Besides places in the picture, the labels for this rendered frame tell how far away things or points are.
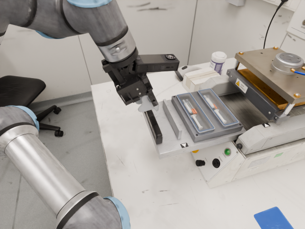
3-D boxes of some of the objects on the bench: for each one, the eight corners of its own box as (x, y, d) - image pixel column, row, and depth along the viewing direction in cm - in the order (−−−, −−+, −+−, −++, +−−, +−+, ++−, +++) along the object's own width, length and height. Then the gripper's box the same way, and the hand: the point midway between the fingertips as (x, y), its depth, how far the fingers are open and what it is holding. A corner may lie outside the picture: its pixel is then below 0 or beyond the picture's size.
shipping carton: (208, 79, 119) (211, 66, 113) (219, 91, 110) (223, 78, 104) (181, 85, 115) (183, 72, 108) (191, 97, 106) (194, 84, 100)
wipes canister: (216, 70, 127) (222, 48, 116) (223, 77, 121) (230, 55, 110) (204, 72, 124) (209, 51, 114) (212, 79, 119) (217, 57, 108)
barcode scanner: (200, 70, 126) (202, 59, 121) (206, 76, 121) (209, 65, 115) (172, 76, 122) (173, 65, 116) (178, 82, 116) (179, 71, 111)
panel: (177, 126, 90) (198, 95, 80) (207, 183, 70) (240, 153, 60) (174, 125, 90) (194, 94, 79) (203, 184, 69) (236, 152, 59)
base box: (267, 103, 103) (282, 76, 91) (330, 161, 77) (363, 134, 65) (175, 123, 92) (179, 96, 80) (214, 198, 67) (228, 175, 55)
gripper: (99, 53, 45) (134, 109, 60) (103, 74, 39) (141, 129, 54) (131, 37, 44) (159, 97, 60) (140, 55, 38) (168, 116, 54)
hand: (157, 106), depth 56 cm, fingers closed
